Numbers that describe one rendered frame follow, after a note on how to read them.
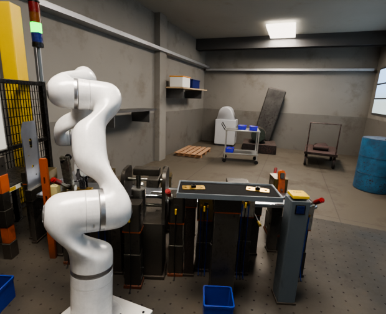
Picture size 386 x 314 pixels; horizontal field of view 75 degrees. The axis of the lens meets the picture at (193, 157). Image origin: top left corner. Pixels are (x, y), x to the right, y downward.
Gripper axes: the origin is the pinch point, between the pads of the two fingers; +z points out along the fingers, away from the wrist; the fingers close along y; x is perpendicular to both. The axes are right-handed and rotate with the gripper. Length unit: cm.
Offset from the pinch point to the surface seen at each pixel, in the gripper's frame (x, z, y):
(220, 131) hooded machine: -128, 54, 657
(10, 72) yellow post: 63, -56, 43
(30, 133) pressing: 26.6, -24.8, 2.1
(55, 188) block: 6.4, -2.7, -14.2
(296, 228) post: -95, -1, -37
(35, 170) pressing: 26.5, -5.2, 3.2
